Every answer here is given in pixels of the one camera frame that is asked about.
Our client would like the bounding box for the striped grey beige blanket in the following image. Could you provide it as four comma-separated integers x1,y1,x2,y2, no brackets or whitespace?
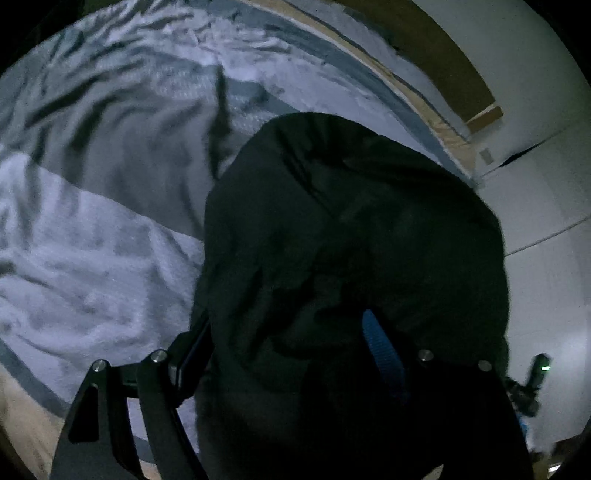
0,0,481,480

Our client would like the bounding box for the wooden headboard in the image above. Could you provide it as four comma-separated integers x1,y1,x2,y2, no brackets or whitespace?
337,0,504,134

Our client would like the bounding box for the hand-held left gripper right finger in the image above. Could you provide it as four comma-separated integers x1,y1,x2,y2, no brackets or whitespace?
361,308,534,480

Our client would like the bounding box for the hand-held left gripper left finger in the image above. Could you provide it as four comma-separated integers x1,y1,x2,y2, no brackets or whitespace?
48,318,213,480

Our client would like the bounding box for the white wardrobe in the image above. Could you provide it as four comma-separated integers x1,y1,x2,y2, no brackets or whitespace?
475,124,591,444

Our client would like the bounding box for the black garment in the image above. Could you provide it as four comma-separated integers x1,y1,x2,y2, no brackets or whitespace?
191,112,511,480

